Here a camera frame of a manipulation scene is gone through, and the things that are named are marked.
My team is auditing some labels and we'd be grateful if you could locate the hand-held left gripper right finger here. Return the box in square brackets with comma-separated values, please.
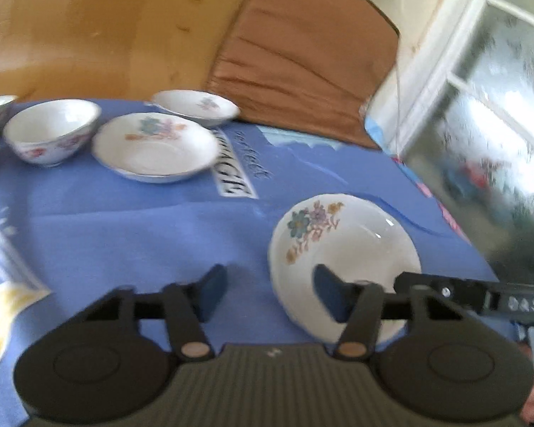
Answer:
[313, 264, 471, 362]

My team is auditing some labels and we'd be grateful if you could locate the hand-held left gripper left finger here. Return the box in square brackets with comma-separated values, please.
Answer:
[83, 264, 228, 362]

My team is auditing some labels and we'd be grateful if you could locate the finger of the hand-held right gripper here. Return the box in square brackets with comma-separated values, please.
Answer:
[393, 271, 534, 317]

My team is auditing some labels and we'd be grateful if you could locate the small white floral plate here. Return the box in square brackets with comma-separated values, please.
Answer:
[151, 90, 241, 128]

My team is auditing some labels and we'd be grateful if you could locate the blue printed tablecloth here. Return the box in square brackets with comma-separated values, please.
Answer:
[0, 98, 519, 427]

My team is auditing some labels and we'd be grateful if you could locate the white framed glass door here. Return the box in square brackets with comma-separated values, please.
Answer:
[364, 0, 534, 286]

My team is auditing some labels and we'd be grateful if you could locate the brown leather cushion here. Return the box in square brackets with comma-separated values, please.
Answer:
[204, 0, 402, 150]

